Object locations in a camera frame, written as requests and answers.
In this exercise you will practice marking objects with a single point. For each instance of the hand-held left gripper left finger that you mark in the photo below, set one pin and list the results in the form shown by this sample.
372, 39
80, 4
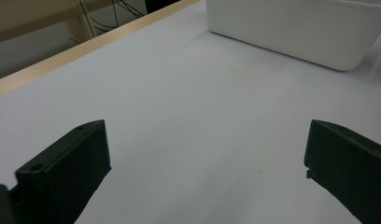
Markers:
64, 174

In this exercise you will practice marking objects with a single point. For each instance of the light wooden table frame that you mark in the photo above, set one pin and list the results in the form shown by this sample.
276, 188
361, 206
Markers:
26, 21

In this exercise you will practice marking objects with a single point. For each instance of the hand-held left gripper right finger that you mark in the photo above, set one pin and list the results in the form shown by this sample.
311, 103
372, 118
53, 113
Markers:
350, 168

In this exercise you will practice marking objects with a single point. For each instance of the white plastic storage box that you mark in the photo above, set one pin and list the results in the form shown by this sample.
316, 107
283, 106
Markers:
297, 31

